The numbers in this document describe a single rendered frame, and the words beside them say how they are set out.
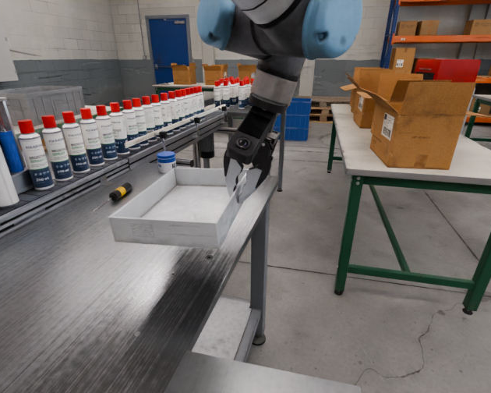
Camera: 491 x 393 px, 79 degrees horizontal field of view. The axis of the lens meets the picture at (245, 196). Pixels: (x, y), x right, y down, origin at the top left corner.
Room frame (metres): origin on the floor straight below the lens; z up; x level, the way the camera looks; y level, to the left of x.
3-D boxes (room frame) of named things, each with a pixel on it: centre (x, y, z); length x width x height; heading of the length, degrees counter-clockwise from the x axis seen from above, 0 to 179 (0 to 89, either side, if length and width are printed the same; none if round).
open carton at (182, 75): (6.14, 1.16, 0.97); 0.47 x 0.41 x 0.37; 164
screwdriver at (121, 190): (0.85, 0.42, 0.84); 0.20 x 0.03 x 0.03; 170
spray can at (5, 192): (0.74, 0.65, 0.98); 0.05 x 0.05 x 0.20
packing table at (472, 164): (2.29, -1.10, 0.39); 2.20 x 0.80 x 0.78; 167
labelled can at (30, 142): (0.85, 0.61, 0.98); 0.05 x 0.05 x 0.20
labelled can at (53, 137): (0.92, 0.59, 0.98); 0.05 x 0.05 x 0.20
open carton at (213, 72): (5.99, 0.55, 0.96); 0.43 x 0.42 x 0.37; 75
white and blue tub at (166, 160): (1.15, 0.31, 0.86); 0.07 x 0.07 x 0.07
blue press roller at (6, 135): (0.83, 0.67, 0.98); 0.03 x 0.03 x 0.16
